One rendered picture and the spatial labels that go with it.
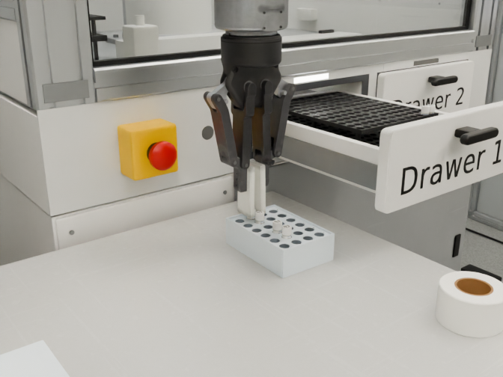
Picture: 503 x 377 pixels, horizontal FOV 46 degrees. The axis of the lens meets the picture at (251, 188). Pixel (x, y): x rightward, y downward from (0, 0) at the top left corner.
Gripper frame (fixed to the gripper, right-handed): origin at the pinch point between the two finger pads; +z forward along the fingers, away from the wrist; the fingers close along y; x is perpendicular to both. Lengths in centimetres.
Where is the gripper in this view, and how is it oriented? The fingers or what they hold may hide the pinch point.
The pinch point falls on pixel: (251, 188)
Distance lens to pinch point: 79.6
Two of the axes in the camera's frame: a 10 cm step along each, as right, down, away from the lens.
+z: 0.0, 9.4, 3.5
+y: 8.1, -2.0, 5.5
